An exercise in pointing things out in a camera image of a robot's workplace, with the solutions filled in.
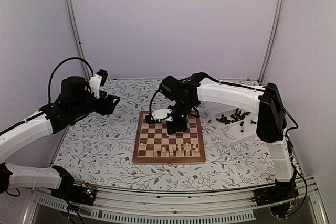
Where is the left wrist cable loop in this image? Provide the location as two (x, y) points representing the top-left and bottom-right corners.
(48, 57), (95, 104)

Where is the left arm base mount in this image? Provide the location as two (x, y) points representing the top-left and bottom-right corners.
(50, 180), (97, 206)

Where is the white chess queen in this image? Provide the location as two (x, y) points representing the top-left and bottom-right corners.
(161, 147), (167, 157)

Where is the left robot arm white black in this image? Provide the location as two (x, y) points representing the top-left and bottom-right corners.
(1, 74), (120, 200)

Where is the wrist cable loop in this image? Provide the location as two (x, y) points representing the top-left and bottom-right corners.
(48, 57), (95, 104)
(149, 90), (165, 117)

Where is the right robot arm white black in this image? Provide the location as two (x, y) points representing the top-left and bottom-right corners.
(151, 72), (297, 201)

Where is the wooden chess board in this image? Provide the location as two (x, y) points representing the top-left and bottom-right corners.
(133, 111), (206, 165)

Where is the aluminium frame post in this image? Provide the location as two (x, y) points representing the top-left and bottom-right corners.
(258, 0), (285, 84)
(59, 0), (92, 83)

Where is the left aluminium frame post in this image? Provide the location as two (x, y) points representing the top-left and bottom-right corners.
(59, 0), (92, 83)

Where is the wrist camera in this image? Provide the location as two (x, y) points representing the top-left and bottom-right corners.
(89, 69), (108, 99)
(145, 109), (173, 124)

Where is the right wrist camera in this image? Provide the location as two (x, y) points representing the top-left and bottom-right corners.
(145, 109), (173, 124)

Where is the white divided tray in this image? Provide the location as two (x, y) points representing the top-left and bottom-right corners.
(205, 102), (258, 147)

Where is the right aluminium frame post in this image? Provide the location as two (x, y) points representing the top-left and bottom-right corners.
(258, 0), (285, 84)

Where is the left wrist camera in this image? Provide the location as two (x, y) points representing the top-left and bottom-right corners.
(89, 69), (108, 99)

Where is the front aluminium rail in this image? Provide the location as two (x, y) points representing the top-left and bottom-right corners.
(23, 177), (329, 223)

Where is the right wrist cable loop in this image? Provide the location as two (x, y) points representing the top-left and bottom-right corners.
(149, 90), (165, 117)

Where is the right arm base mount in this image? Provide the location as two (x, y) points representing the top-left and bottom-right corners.
(251, 180), (299, 219)

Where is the white chess bishop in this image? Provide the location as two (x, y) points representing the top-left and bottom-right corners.
(176, 148), (183, 156)
(153, 149), (160, 157)

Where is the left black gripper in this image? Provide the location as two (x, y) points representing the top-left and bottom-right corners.
(71, 90), (120, 119)

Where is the pile of dark chess pieces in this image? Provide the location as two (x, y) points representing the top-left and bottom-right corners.
(215, 108), (257, 131)

